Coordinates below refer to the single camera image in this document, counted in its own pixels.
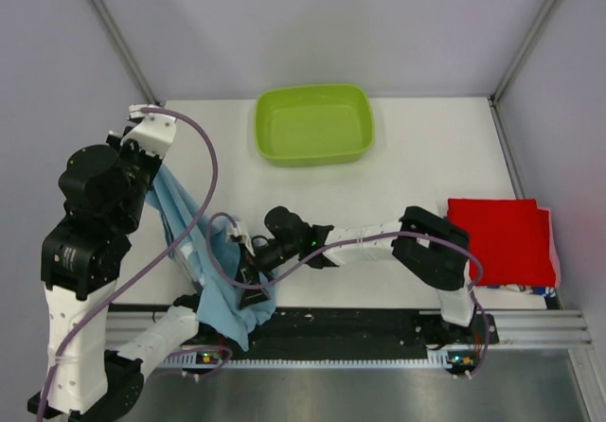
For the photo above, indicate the right aluminium corner post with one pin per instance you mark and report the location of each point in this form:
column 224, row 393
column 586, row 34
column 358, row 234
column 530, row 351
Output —
column 524, row 49

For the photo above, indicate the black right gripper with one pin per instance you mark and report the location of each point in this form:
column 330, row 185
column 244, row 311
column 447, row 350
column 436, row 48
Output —
column 252, row 267

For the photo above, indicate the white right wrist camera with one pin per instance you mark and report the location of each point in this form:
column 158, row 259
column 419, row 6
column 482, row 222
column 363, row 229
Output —
column 238, row 232

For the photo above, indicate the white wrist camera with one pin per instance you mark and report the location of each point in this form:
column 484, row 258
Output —
column 154, row 133
column 238, row 232

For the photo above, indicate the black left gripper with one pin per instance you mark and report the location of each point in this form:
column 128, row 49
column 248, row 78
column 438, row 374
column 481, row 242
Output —
column 131, row 146

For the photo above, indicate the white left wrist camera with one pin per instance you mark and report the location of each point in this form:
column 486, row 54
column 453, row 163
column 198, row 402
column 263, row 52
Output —
column 154, row 133

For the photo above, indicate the left aluminium corner post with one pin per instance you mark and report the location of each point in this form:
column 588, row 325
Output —
column 120, row 46

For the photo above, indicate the aluminium corner post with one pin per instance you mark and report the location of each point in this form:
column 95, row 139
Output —
column 524, row 49
column 120, row 46

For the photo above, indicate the green plastic basin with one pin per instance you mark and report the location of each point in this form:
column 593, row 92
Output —
column 313, row 125

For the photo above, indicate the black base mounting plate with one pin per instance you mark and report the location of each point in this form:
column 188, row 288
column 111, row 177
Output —
column 351, row 334

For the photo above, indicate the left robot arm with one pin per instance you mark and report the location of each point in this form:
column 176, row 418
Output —
column 104, row 188

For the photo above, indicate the light blue t shirt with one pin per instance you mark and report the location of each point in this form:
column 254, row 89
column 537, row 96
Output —
column 207, row 243

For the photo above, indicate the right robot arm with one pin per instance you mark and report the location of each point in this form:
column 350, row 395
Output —
column 430, row 247

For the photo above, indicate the red folded t shirt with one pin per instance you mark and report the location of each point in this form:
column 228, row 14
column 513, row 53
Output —
column 512, row 239

